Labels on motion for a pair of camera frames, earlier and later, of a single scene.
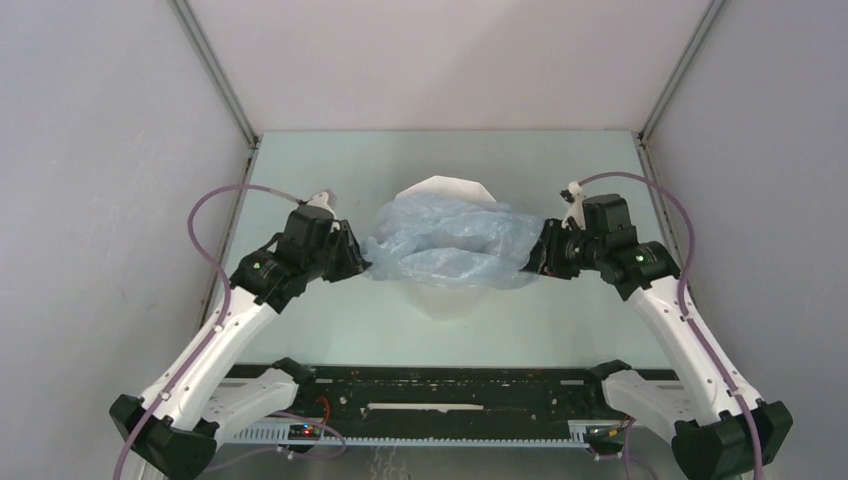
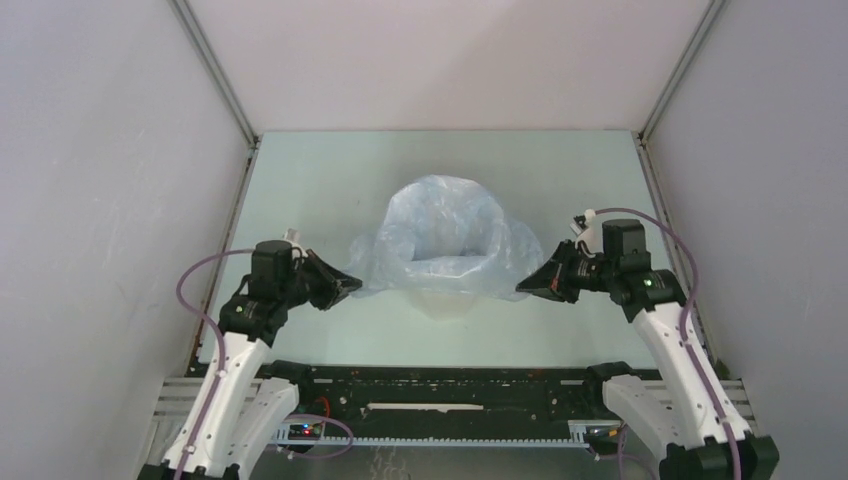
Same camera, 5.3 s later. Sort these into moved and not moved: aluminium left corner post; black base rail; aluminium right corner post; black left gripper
Moved: black left gripper
Not moved: black base rail; aluminium left corner post; aluminium right corner post
